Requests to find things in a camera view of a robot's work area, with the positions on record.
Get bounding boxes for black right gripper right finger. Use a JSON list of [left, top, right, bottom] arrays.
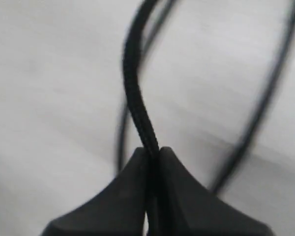
[[157, 147, 274, 236]]

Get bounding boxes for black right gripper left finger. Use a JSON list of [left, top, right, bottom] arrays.
[[42, 147, 148, 236]]

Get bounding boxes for black rope strand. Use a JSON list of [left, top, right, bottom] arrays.
[[115, 0, 177, 177], [122, 0, 163, 236], [208, 0, 295, 195]]

